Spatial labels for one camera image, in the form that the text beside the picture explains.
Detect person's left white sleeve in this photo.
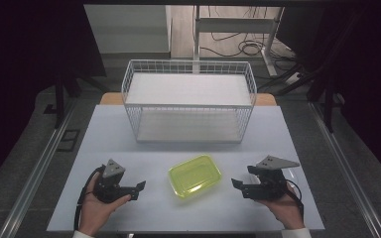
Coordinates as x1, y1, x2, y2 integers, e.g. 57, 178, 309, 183
71, 229, 96, 238

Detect yellow-green plastic container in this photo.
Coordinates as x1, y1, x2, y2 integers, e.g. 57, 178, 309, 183
168, 154, 223, 199

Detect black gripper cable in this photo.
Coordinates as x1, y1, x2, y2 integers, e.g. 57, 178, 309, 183
72, 165, 106, 232
285, 178, 305, 220

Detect white wire rack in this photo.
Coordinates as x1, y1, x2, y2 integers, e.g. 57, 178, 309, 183
120, 59, 258, 144

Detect white cabinet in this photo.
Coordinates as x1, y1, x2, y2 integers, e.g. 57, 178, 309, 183
83, 4, 174, 60

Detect white power strip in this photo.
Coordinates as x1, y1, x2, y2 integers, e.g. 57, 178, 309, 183
283, 71, 305, 86

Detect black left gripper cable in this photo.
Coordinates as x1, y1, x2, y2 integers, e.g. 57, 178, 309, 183
72, 165, 106, 232

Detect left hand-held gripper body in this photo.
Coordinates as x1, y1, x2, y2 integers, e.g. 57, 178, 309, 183
93, 159, 140, 204

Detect wooden table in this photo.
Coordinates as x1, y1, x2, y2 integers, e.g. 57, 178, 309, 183
98, 91, 278, 107

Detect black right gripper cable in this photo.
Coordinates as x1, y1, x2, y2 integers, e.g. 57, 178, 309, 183
285, 178, 305, 220

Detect black stand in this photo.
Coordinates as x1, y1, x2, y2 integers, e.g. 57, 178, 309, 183
42, 63, 111, 131
257, 60, 345, 134

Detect dark curtain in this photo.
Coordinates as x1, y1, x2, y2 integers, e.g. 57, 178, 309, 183
0, 0, 107, 194
276, 0, 381, 189

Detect metal floor rail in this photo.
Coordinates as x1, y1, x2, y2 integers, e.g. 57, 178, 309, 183
307, 100, 381, 238
0, 98, 77, 238

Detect person's right hand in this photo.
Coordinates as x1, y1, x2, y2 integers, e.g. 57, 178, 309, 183
256, 182, 306, 231

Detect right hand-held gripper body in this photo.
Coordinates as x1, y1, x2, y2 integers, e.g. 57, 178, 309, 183
241, 155, 301, 201

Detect white metal desk frame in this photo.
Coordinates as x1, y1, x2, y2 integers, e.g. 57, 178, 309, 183
192, 5, 286, 78

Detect person's left hand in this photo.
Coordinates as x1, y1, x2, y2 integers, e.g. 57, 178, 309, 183
77, 172, 132, 237

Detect black floor cables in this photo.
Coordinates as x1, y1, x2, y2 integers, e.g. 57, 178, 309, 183
199, 5, 300, 71

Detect person's white sleeve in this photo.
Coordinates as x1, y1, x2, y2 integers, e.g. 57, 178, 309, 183
280, 226, 313, 238
71, 229, 96, 238

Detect black floor bracket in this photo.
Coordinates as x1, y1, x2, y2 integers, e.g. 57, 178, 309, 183
56, 128, 81, 154

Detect person's right white sleeve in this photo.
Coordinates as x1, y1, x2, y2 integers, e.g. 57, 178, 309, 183
280, 226, 313, 238

